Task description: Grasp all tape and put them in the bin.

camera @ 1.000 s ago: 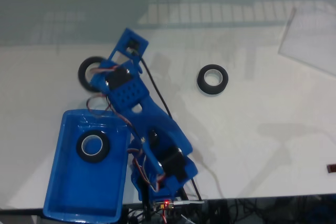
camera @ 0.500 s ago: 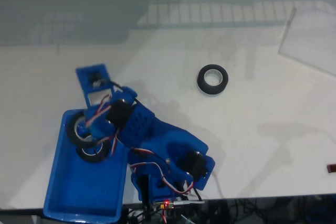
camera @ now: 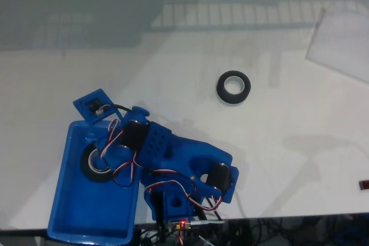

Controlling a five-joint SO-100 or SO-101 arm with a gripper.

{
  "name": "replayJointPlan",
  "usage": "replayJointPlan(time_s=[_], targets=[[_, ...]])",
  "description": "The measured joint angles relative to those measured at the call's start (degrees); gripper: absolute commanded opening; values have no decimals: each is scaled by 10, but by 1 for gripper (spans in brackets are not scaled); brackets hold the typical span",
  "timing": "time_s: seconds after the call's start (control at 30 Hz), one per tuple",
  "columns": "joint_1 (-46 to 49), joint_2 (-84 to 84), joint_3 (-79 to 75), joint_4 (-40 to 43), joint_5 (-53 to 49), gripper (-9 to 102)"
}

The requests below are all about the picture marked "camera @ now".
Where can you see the small dark red object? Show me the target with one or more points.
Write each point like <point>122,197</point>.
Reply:
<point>363,185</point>

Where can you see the clear acrylic sheet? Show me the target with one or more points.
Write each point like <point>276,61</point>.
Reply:
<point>343,47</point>

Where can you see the black tape roll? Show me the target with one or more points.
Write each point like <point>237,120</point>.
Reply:
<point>86,171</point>
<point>220,92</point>

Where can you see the motor controller board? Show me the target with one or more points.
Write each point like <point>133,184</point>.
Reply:
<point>180,225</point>

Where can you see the blue plastic bin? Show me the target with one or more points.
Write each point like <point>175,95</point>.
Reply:
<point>92,208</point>

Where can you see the black table clamp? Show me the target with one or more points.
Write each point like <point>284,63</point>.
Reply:
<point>160,214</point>
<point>203,215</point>

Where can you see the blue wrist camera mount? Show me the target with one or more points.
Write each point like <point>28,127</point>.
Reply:
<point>89,105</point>

